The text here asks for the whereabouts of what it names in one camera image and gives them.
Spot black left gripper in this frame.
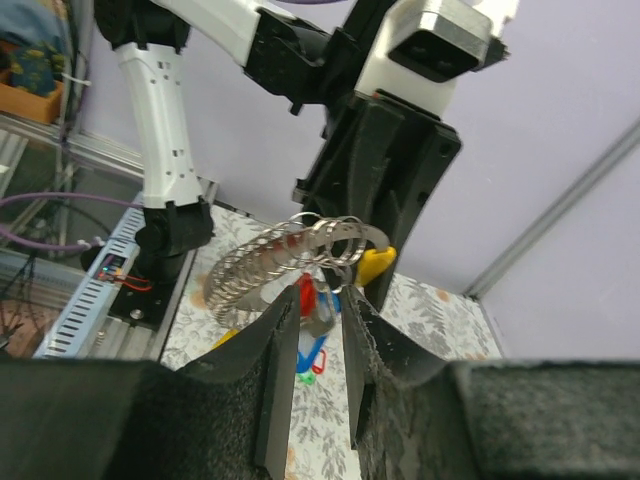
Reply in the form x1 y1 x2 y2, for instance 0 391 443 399
290 92 462 311

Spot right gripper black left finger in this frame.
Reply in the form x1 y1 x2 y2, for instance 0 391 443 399
1 286 300 479

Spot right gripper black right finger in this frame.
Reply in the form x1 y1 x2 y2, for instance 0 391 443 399
340 288 639 479

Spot blue key tag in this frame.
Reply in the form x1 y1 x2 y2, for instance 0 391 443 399
296 290 341 374

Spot metal key organiser with rings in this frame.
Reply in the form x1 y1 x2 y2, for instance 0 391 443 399
203 212 397 324

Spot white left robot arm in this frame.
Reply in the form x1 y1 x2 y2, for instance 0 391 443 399
94 1 471 291

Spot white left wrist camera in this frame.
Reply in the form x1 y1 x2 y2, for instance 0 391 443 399
354 0 519 117

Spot white slotted cable duct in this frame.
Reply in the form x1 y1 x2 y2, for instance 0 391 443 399
33 208 144 359

